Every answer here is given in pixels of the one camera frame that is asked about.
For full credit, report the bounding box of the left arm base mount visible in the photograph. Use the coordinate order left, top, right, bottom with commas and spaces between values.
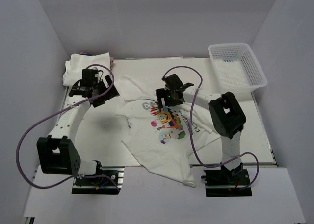
72, 167, 125, 195

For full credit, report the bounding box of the white plastic mesh basket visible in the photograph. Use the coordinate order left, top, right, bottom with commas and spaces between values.
208, 43, 268, 93

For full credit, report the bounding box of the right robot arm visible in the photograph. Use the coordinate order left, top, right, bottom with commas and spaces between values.
156, 74, 246, 184

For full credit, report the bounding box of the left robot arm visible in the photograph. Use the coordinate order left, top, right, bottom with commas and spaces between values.
36, 64, 119, 184

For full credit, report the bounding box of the white printed cartoon t-shirt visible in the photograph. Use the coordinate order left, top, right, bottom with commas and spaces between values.
115, 75, 220, 187

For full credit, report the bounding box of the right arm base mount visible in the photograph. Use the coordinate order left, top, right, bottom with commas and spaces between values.
201, 169, 252, 197

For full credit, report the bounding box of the white t-shirt stack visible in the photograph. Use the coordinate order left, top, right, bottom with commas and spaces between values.
63, 52, 113, 87

